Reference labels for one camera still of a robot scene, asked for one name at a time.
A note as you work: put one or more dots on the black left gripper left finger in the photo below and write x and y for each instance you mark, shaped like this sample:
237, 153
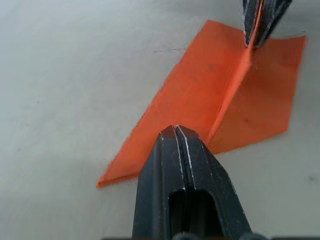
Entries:
155, 180

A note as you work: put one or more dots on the orange paper sheet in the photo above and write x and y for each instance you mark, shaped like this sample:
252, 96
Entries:
200, 100

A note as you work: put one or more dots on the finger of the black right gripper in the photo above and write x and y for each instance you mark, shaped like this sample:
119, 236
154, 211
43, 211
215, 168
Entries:
250, 17
271, 15

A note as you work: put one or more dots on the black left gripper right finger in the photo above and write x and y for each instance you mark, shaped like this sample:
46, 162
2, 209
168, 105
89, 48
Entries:
210, 185

